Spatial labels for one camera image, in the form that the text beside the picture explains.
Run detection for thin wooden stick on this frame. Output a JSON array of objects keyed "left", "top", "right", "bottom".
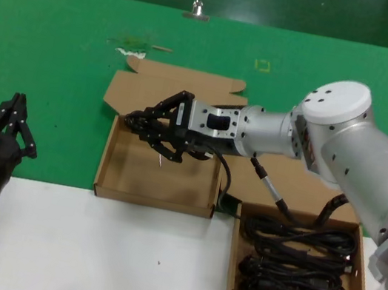
[{"left": 151, "top": 44, "right": 175, "bottom": 54}]

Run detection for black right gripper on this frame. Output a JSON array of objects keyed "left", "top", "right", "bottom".
[{"left": 118, "top": 81, "right": 250, "bottom": 174}]

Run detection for white paper scrap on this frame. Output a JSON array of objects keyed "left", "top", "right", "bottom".
[{"left": 114, "top": 47, "right": 147, "bottom": 62}]

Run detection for green table cloth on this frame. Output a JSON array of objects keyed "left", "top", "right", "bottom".
[{"left": 0, "top": 0, "right": 388, "bottom": 246}]

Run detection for open brown cardboard box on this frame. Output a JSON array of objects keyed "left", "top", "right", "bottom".
[{"left": 201, "top": 144, "right": 388, "bottom": 290}]

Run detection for green paper shreds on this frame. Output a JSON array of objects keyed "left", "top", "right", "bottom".
[{"left": 106, "top": 30, "right": 153, "bottom": 54}]

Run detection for cardboard box with lid hole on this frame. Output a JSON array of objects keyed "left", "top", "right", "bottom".
[{"left": 86, "top": 52, "right": 255, "bottom": 222}]

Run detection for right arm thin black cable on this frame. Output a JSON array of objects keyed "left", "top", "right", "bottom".
[{"left": 188, "top": 144, "right": 253, "bottom": 219}]

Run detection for right arm cable metal plug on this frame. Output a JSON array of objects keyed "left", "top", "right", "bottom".
[{"left": 240, "top": 156, "right": 355, "bottom": 235}]

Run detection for silver binder clip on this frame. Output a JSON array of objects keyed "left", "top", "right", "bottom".
[{"left": 181, "top": 0, "right": 213, "bottom": 24}]

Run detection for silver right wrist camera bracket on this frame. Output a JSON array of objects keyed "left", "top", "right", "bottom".
[{"left": 186, "top": 98, "right": 243, "bottom": 143}]

